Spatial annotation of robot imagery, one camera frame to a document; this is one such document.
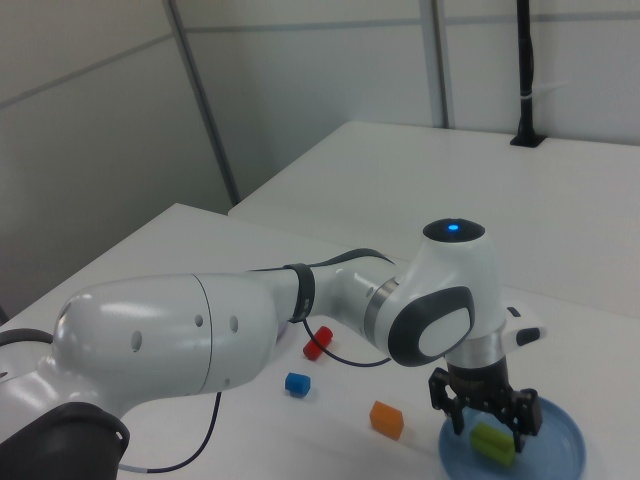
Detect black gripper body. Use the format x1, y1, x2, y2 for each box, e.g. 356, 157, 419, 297
447, 357, 511, 402

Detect green block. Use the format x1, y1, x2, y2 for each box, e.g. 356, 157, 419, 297
468, 420, 517, 468

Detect orange block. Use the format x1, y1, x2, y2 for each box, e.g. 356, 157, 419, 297
369, 400, 405, 441

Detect red cylinder block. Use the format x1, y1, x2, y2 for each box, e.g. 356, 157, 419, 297
302, 325, 336, 361

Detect blue block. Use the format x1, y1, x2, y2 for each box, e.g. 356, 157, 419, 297
283, 371, 313, 399

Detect blue plate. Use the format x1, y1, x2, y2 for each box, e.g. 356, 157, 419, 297
437, 394, 587, 480

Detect white table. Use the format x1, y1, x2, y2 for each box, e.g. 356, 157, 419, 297
227, 119, 640, 321

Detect black pole with clamp base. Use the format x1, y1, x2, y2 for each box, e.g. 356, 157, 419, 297
509, 0, 546, 148

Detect black cable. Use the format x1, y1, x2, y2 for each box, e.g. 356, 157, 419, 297
117, 247, 397, 474

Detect black velcro strap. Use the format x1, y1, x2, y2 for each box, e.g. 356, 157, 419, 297
291, 261, 317, 322

